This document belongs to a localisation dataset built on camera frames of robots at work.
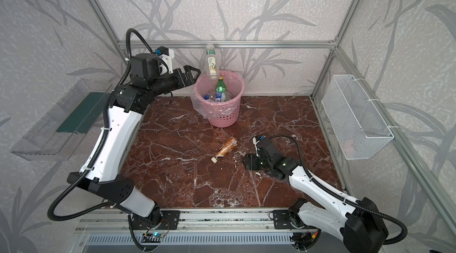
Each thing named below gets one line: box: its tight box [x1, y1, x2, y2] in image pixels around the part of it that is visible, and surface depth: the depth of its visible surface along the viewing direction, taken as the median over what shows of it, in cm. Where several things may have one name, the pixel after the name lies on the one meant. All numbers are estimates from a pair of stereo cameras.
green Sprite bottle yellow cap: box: [215, 76, 227, 94], surface depth 101 cm
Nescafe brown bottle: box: [211, 136, 238, 164], surface depth 93 cm
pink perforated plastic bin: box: [194, 70, 246, 128], surface depth 96 cm
